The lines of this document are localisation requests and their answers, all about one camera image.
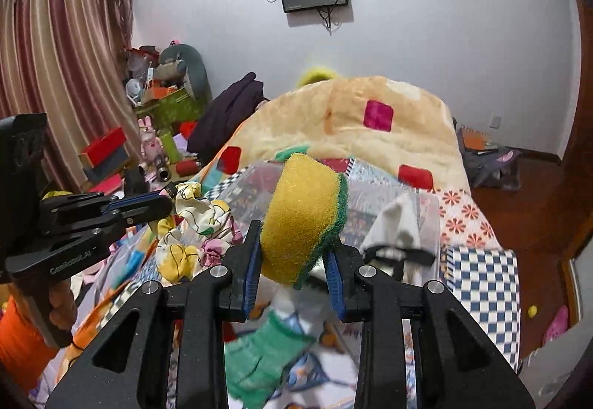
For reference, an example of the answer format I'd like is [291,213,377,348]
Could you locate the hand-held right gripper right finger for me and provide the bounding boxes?
[323,243,537,409]

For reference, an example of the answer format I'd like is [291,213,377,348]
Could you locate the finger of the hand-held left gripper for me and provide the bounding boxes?
[39,192,173,227]
[43,212,140,253]

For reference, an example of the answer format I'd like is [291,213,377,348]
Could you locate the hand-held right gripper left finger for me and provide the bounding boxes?
[45,220,264,409]

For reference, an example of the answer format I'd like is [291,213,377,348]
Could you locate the yellow and green sponge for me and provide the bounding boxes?
[259,152,349,290]

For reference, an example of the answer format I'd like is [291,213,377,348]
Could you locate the clear plastic bag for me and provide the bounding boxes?
[217,160,442,291]

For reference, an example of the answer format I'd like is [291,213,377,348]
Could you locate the person's left forearm orange sleeve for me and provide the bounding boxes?
[0,295,60,392]

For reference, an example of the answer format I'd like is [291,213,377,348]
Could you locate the person's left hand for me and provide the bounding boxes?
[47,281,79,336]

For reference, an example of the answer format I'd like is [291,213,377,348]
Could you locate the silver metal cylinder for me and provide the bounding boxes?
[155,154,173,182]

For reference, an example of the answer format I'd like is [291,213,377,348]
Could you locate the red cylinder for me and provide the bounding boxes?
[175,159,201,179]

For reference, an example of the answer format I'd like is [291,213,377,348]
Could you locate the yellow floral cloth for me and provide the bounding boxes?
[155,182,245,286]

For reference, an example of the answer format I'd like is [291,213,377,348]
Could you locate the pink bunny toy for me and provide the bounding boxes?
[138,116,164,165]

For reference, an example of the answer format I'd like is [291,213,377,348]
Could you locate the green cup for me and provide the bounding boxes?
[158,128,180,162]

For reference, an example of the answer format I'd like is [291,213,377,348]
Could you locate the red flat box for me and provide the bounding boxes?
[78,127,129,169]

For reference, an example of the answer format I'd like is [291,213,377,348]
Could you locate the green cleaning cloth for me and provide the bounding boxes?
[224,311,317,409]

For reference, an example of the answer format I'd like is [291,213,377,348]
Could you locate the white and black cloth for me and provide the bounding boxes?
[360,192,437,286]

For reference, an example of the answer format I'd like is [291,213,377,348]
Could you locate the green cardboard box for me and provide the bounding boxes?
[136,87,205,132]

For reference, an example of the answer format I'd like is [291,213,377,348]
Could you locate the small white fan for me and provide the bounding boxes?
[126,79,143,108]

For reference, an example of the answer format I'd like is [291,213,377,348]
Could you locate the dark purple jacket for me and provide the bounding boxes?
[186,72,266,156]

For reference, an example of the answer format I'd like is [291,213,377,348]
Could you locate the grey plush toy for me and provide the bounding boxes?
[155,44,210,102]

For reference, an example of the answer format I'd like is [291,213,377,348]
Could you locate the beige blanket with coloured squares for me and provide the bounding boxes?
[204,75,471,206]

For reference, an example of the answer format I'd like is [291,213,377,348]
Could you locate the striped pink curtain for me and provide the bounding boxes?
[0,0,142,195]

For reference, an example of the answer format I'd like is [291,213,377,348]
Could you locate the grey and purple bag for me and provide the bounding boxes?
[456,126,523,190]

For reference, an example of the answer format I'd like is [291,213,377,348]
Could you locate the orange notebook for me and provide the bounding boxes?
[462,127,488,151]

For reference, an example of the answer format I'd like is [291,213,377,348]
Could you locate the yellow fluffy plush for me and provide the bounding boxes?
[296,65,342,88]

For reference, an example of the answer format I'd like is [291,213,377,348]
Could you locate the pink slippers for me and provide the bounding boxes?
[541,304,570,343]

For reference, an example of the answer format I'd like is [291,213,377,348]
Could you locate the black monitor cable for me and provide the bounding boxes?
[317,6,340,35]

